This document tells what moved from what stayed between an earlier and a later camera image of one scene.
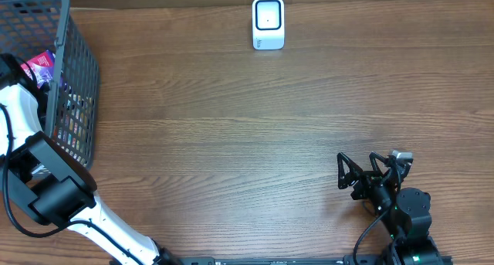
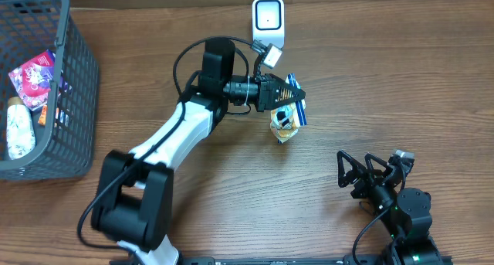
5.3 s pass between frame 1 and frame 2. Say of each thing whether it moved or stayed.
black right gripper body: stayed
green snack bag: moved
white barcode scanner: stayed
